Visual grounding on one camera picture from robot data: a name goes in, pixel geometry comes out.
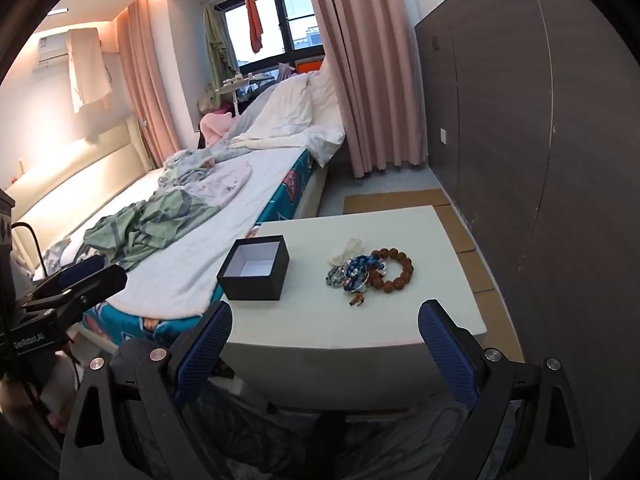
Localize white pillow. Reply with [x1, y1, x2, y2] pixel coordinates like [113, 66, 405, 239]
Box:
[227, 57, 347, 169]

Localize white air conditioner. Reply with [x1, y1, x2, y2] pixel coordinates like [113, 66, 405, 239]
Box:
[32, 30, 74, 74]

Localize dark cloth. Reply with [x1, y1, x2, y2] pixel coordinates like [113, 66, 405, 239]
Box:
[107, 337, 531, 480]

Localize blue cartoon bedsheet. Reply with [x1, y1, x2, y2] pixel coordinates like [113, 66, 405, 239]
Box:
[82, 152, 314, 349]

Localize brown wooden bead bracelet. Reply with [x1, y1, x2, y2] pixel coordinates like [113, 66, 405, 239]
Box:
[369, 247, 415, 291]

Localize green striped cloth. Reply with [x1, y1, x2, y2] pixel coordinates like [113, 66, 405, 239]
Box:
[82, 150, 222, 272]

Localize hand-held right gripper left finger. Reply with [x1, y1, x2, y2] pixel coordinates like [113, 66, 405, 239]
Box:
[60, 301, 236, 480]

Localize flattened cardboard sheet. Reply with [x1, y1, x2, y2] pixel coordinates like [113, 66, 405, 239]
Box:
[342, 188, 527, 362]

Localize black square box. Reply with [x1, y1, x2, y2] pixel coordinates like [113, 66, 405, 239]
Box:
[216, 238, 291, 302]

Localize narrow pink curtain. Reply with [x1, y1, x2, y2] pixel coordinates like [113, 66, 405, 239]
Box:
[116, 0, 199, 171]

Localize bed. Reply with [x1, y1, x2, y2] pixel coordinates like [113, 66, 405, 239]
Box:
[0, 110, 347, 361]

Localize wide pink curtain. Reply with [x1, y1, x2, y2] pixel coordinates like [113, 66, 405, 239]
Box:
[298, 0, 431, 179]

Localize white floor stand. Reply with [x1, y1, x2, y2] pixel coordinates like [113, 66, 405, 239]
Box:
[215, 74, 274, 116]

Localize white low table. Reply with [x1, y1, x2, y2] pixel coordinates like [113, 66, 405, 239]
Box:
[200, 205, 489, 397]

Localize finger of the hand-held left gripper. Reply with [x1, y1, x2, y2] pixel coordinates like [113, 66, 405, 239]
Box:
[32, 254, 107, 306]
[20, 262, 128, 323]

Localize blue bead bracelet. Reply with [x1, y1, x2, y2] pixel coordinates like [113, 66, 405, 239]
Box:
[345, 254, 377, 291]

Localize white hanging shirt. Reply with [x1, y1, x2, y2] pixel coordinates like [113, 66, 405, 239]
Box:
[67, 27, 114, 114]

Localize white floral garment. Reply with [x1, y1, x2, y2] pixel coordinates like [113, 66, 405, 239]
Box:
[184, 159, 254, 209]

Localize pink plush toy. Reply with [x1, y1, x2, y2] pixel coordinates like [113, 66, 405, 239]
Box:
[198, 112, 237, 149]

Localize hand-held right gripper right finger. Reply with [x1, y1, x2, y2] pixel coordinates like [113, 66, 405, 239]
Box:
[418, 299, 592, 480]

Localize beige headboard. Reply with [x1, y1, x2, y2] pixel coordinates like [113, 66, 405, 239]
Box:
[0, 115, 152, 262]

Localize black cable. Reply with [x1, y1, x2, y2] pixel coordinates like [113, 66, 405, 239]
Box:
[11, 221, 47, 273]

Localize orange hanging towel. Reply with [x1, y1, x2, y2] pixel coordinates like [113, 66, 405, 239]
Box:
[243, 0, 265, 55]

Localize white jade bracelet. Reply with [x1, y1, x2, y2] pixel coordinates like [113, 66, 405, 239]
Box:
[327, 238, 364, 266]

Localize silver bangle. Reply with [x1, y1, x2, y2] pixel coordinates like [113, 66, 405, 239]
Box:
[350, 264, 387, 294]

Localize green hanging towel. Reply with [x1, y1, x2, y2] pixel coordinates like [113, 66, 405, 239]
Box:
[202, 3, 241, 81]

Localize window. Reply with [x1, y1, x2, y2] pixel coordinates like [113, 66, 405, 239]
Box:
[214, 0, 332, 82]

